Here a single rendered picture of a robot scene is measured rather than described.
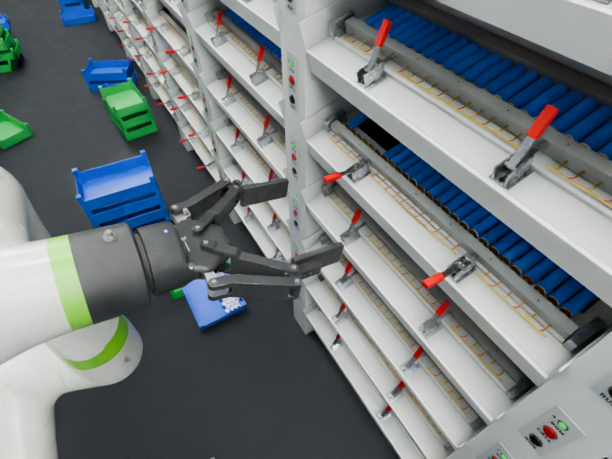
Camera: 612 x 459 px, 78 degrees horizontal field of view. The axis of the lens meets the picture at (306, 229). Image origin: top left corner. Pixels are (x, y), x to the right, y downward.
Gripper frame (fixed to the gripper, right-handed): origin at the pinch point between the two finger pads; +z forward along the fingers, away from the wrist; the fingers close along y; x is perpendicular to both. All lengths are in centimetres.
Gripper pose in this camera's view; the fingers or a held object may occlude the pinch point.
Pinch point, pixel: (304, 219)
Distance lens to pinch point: 50.2
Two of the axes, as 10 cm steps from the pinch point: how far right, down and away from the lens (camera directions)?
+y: 5.2, 6.4, -5.7
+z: 8.4, -2.4, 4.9
